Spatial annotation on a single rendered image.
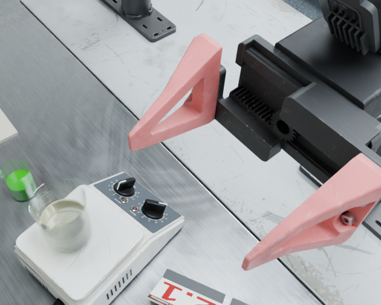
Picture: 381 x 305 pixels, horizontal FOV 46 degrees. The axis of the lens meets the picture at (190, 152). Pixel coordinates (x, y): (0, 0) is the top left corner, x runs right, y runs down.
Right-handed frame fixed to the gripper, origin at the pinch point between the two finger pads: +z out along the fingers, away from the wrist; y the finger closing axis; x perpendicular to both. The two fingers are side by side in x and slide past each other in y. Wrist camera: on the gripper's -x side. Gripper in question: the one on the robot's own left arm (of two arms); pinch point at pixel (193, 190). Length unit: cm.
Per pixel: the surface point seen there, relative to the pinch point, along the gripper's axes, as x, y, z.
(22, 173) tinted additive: 37, -35, 2
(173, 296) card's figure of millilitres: 37.7, -5.7, -3.9
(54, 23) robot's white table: 40, -68, -22
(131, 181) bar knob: 34.2, -21.8, -9.0
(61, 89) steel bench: 40, -50, -13
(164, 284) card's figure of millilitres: 38.9, -8.1, -4.2
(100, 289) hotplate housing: 33.6, -11.1, 3.5
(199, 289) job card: 39.9, -4.7, -7.7
